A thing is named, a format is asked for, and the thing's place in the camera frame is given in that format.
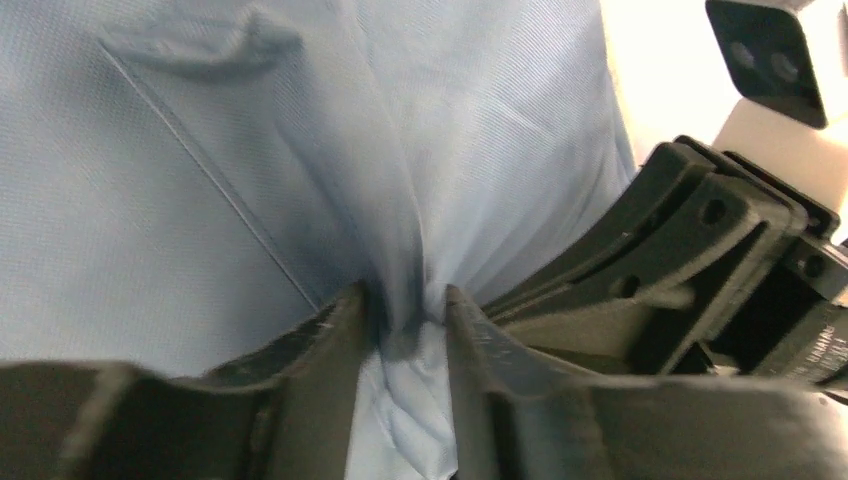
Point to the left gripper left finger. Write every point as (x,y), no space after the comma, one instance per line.
(282,412)

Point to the blue student backpack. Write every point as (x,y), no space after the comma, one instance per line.
(183,180)

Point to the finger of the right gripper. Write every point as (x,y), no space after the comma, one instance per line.
(670,264)

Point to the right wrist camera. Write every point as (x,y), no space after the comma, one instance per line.
(787,56)

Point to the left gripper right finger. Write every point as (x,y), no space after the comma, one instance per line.
(517,416)

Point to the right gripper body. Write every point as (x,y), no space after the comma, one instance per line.
(794,325)

